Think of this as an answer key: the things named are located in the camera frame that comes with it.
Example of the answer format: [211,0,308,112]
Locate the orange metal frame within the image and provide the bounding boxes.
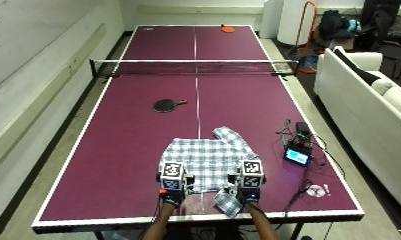
[292,0,320,74]

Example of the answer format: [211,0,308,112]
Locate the white cylindrical column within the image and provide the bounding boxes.
[278,0,319,46]

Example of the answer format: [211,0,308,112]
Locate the glove marker cube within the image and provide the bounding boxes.
[238,159,266,189]
[159,161,187,191]

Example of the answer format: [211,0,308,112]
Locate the black office chair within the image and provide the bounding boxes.
[355,0,401,81]

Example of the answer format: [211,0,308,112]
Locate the white sofa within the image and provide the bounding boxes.
[314,45,401,219]

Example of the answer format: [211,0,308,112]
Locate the right glove marker cube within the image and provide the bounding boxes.
[238,159,266,189]

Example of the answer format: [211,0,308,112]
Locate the white tape roll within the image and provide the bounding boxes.
[307,184,328,198]

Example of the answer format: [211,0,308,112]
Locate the person's right hand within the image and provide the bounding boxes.
[227,171,269,205]

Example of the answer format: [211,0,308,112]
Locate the table tennis net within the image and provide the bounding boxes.
[89,58,302,79]

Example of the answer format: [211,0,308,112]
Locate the left glove marker cube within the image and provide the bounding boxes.
[159,161,187,191]

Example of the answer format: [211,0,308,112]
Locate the whiteboard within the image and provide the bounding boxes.
[0,0,105,94]

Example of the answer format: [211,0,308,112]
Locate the plaid checked shirt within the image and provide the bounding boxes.
[161,126,262,219]

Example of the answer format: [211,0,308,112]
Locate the electronic device with screen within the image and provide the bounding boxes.
[278,119,318,167]

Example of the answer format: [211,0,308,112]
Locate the black cushion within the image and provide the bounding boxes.
[332,48,383,86]

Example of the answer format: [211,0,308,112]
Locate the person's left hand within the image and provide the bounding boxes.
[157,172,197,208]

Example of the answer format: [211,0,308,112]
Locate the black backpack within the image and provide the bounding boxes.
[319,9,363,41]

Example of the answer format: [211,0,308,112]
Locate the black table tennis paddle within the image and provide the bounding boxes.
[153,98,190,114]

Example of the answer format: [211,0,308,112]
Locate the black cables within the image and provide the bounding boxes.
[282,133,348,214]

